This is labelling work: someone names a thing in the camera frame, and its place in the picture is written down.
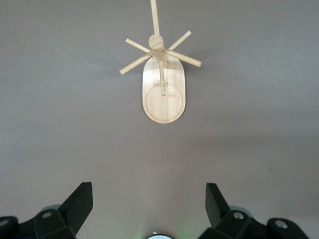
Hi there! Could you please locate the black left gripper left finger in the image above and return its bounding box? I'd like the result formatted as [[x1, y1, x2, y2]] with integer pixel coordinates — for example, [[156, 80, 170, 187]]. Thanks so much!
[[0, 182, 94, 239]]

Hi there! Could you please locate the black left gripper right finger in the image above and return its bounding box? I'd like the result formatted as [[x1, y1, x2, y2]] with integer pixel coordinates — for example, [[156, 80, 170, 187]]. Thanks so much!
[[199, 183, 310, 239]]

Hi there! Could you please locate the wooden cup rack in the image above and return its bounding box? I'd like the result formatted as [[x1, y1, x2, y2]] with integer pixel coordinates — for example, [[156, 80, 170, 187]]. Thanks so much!
[[119, 0, 202, 124]]

